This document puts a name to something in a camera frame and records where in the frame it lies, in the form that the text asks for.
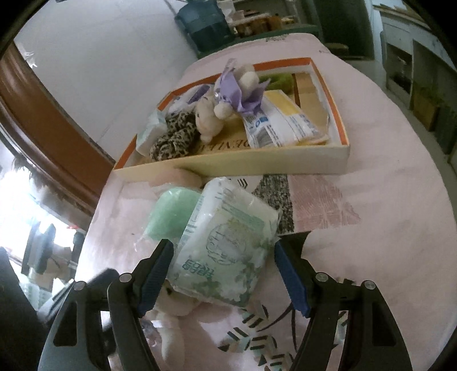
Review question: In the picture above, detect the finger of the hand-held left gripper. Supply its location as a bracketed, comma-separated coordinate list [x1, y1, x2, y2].
[85, 268, 120, 287]

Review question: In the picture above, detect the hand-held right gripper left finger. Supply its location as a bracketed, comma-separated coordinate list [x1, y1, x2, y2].
[37, 239, 175, 371]

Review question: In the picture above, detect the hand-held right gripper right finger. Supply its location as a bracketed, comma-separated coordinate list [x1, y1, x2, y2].
[274, 235, 413, 371]

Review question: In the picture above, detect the plain cream plush toy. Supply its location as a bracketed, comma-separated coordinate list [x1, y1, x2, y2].
[141, 278, 208, 371]

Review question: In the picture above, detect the mint green sponge pack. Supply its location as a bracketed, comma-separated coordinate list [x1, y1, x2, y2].
[135, 187, 202, 247]

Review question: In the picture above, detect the large green-print tissue pack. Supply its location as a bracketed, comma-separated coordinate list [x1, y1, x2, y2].
[166, 176, 280, 308]

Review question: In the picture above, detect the orange-rimmed cardboard box tray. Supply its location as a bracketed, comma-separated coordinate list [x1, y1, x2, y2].
[113, 57, 350, 184]

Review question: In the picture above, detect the leopard print scrunchie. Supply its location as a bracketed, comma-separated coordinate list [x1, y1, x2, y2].
[149, 110, 201, 161]

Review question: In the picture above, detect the yellow cloth pack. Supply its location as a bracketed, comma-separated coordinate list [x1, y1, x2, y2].
[243, 89, 331, 148]

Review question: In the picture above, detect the cream plush toy purple bow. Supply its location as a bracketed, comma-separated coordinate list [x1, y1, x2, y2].
[195, 59, 272, 143]

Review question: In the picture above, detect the blue and white plastic pack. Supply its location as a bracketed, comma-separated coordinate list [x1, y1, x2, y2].
[168, 84, 218, 115]

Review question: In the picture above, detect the green fuzzy scrunchie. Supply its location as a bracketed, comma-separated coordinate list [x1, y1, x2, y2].
[257, 72, 294, 90]

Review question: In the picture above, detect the green planter with plant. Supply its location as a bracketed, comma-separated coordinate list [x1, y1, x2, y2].
[437, 103, 457, 156]

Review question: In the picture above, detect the brown planter with plant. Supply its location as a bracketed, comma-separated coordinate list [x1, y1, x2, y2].
[410, 84, 443, 132]

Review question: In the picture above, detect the blue water jug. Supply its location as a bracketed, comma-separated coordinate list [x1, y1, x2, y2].
[175, 0, 236, 54]

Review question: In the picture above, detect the dark grey fridge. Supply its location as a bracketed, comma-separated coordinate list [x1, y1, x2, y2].
[310, 0, 375, 61]

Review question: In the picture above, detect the white kitchen counter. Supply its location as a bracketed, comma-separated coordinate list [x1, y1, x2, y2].
[371, 0, 457, 108]

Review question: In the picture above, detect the brown wooden door frame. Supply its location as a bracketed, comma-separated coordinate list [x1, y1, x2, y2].
[0, 39, 117, 215]

